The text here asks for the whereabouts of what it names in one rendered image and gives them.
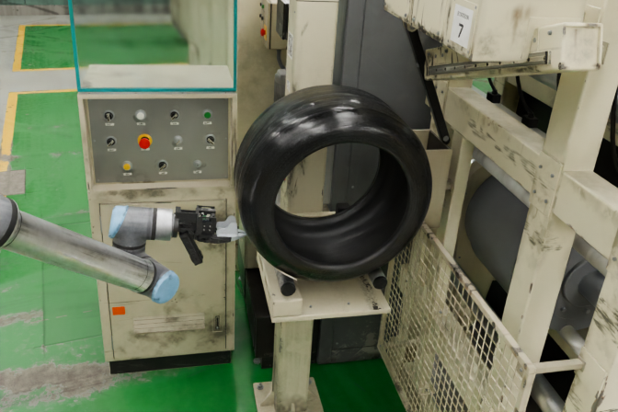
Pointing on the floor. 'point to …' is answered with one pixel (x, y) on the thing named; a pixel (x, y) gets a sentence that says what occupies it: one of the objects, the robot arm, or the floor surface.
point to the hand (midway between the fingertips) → (242, 235)
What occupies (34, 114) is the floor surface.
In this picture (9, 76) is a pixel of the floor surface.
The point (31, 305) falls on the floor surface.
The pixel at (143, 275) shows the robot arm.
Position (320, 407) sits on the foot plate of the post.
